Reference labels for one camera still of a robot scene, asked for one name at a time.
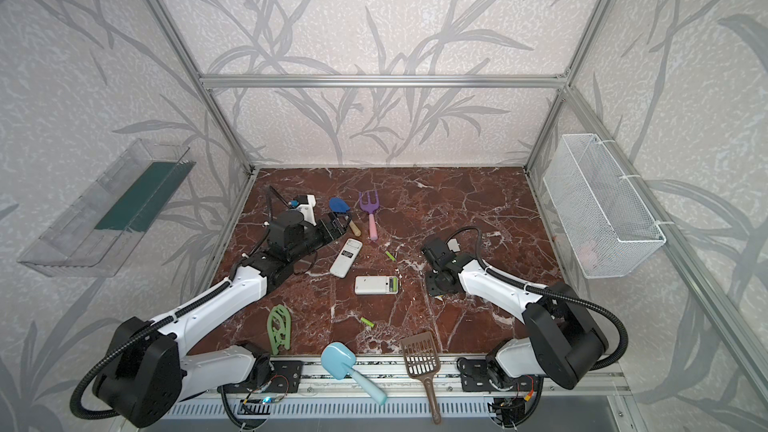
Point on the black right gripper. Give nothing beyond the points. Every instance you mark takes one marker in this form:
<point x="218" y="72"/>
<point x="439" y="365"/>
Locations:
<point x="433" y="282"/>

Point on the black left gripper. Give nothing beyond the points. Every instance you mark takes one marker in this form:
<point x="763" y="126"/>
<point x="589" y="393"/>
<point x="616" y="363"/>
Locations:
<point x="327" y="230"/>

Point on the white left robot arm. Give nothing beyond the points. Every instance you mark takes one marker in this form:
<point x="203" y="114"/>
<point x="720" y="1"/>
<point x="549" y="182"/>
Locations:
<point x="148" y="366"/>

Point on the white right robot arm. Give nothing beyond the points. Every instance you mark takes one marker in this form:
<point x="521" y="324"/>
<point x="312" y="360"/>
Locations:
<point x="567" y="336"/>

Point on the blue toy shovel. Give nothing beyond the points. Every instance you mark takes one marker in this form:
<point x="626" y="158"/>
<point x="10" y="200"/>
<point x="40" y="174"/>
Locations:
<point x="340" y="207"/>

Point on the brown litter scoop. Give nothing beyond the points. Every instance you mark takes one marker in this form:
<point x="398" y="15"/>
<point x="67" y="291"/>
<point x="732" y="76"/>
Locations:
<point x="422" y="363"/>

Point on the green plastic slotted tool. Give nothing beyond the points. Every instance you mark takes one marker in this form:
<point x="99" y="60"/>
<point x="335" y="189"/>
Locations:
<point x="279" y="329"/>

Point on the purple toy rake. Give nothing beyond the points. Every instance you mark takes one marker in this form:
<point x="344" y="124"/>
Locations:
<point x="369" y="203"/>

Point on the light blue plastic scoop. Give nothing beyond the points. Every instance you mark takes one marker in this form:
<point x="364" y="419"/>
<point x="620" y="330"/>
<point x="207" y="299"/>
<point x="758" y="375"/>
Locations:
<point x="339" y="362"/>

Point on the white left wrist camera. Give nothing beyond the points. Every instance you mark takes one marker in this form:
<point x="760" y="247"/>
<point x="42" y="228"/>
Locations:
<point x="305" y="205"/>

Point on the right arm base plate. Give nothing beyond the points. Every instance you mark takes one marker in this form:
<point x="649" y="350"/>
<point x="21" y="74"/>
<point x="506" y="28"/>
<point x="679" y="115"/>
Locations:
<point x="475" y="377"/>

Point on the aluminium front rail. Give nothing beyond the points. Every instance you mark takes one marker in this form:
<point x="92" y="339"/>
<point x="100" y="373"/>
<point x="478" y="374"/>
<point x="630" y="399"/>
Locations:
<point x="389" y="373"/>

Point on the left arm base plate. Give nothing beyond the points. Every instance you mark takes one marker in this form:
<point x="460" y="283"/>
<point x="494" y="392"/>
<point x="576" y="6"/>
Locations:
<point x="284" y="378"/>

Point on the white wire mesh basket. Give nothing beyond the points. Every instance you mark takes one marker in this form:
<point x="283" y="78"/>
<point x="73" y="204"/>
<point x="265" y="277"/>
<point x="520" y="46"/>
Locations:
<point x="609" y="227"/>

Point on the clear plastic wall shelf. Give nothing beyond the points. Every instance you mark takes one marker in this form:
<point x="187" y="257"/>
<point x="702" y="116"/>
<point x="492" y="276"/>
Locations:
<point x="95" y="235"/>

